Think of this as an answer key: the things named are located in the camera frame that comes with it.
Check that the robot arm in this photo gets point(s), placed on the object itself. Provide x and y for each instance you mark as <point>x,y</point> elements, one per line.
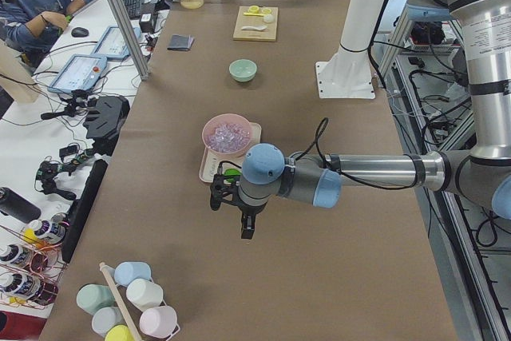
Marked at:
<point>481,174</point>

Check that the black water bottle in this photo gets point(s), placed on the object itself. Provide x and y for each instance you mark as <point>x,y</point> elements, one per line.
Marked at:
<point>16,206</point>

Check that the purple cloth underneath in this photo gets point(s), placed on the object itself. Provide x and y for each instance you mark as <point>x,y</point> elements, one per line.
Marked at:
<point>192,41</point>

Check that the seated person blue hoodie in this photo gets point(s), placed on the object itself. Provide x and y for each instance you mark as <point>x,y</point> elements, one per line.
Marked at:
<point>33,26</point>

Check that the far teach pendant tablet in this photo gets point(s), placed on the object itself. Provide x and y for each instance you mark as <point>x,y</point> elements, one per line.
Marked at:
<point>112,45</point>

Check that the bamboo cutting board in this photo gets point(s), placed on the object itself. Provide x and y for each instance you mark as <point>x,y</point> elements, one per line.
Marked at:
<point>269,35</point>

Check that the near teach pendant tablet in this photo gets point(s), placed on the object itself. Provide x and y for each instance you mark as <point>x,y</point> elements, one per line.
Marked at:
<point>81,72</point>

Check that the yellow mug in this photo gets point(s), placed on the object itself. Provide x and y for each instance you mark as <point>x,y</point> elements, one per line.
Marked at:
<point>119,333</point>

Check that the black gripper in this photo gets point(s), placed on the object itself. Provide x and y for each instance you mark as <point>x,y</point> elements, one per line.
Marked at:
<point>250,211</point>

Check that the green lime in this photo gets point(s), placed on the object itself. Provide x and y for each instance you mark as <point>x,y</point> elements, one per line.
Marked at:
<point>231,175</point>

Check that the black computer mouse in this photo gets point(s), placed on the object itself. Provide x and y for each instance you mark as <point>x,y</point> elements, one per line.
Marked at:
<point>79,32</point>

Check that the grey mug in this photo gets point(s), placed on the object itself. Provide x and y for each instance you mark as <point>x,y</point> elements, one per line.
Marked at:
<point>105,319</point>

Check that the clear ice cubes pile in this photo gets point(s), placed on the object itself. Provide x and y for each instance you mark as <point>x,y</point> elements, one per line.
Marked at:
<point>228,138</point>

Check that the blue mug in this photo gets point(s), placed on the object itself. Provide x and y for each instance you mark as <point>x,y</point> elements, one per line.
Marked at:
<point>128,271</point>

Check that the white steamed bun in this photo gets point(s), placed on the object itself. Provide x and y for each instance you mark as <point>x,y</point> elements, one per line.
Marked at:
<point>268,18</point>

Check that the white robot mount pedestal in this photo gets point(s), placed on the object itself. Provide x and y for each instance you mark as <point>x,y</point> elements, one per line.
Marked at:
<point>348,73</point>

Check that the yellow plastic knife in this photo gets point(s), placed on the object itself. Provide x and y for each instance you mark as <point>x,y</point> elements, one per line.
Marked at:
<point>255,14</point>

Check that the grey folded cloth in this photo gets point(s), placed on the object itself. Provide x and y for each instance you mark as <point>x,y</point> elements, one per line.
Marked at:
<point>179,42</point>

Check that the white ceramic spoon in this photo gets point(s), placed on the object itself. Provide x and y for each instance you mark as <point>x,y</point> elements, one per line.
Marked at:
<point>261,28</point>

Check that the beige plastic tray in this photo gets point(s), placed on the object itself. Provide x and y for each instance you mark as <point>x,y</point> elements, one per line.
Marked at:
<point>211,160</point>

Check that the aluminium frame post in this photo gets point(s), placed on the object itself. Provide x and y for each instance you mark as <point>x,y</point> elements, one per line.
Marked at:
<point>123,22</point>

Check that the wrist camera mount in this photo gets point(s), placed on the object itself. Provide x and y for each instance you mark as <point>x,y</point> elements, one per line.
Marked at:
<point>221,191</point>

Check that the white mug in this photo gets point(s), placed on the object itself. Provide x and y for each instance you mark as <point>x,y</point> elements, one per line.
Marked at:
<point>144,294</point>

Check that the pink bowl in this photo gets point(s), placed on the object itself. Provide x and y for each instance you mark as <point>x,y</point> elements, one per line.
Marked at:
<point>225,118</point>

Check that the green mug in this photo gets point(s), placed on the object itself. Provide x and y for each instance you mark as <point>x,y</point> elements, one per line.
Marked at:
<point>93,297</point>

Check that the teach pendant tablet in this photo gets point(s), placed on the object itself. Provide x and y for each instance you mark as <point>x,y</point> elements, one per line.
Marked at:
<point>81,72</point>
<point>112,45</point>

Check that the pink mug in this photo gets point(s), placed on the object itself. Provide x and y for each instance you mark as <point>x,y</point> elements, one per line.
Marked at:
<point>159,322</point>

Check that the mint green bowl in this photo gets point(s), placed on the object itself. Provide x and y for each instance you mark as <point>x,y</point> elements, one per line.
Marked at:
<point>243,70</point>

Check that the copper wire bottle rack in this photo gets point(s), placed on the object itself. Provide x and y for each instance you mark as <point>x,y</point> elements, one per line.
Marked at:
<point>32,263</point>

